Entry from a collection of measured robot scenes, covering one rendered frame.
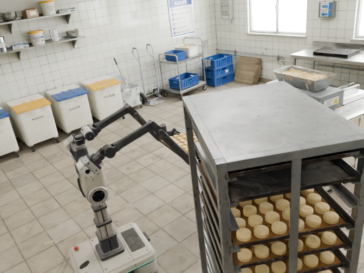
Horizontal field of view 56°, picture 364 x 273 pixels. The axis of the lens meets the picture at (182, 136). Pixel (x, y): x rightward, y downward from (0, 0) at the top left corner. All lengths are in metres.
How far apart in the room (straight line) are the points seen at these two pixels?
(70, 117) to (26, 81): 0.97
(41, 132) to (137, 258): 3.50
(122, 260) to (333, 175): 2.15
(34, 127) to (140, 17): 3.03
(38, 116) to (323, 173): 5.13
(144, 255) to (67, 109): 3.59
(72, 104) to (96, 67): 1.11
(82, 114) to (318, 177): 5.29
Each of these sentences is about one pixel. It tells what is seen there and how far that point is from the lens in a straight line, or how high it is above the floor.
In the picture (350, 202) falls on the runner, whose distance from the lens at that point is 1.26.
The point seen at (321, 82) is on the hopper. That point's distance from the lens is 3.47.
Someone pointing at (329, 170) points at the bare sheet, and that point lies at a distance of 1.24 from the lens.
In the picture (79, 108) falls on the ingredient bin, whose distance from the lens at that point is 6.11.
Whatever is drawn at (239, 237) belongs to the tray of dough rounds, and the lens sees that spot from 1.19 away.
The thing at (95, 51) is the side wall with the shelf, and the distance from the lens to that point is 6.82.
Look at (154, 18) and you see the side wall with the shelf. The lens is 7.47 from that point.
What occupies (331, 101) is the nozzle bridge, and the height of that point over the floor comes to 1.11.
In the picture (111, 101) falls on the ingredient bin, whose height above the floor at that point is 0.41.
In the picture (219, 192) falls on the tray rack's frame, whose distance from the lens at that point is 1.01.
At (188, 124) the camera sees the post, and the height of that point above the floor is 1.69.
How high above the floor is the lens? 2.30
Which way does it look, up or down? 25 degrees down
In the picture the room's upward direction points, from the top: 7 degrees counter-clockwise
